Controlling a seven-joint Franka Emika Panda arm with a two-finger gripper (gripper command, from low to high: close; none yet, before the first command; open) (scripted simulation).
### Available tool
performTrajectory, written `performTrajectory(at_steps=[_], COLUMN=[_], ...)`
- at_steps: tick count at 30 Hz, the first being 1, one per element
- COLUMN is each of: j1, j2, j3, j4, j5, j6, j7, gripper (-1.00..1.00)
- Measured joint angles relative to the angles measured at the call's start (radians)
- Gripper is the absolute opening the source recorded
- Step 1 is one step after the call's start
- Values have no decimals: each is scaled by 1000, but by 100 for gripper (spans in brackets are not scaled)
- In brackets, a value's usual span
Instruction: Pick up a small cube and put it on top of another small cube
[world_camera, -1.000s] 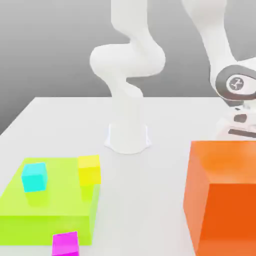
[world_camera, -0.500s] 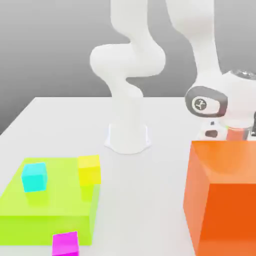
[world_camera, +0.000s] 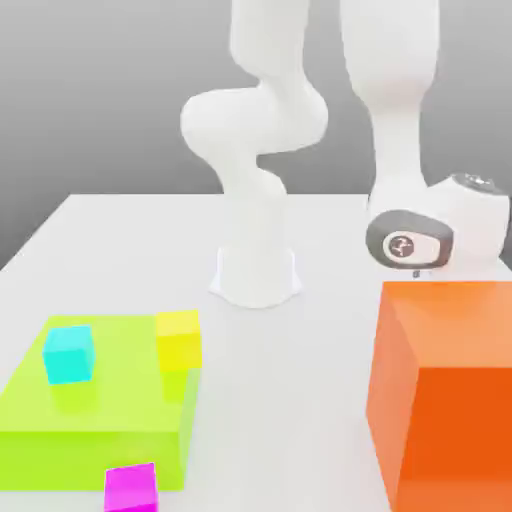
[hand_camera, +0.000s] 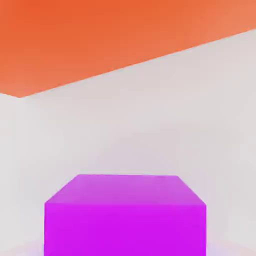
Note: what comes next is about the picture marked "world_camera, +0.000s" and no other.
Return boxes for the small yellow cube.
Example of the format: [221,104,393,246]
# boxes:
[155,309,204,372]

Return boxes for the small cyan cube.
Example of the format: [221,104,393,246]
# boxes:
[42,324,97,386]

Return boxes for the small magenta cube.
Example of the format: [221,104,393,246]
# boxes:
[103,462,160,512]

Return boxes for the large lime green box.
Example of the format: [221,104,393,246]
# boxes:
[0,314,202,493]

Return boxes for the large orange box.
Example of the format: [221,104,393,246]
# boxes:
[365,280,512,512]

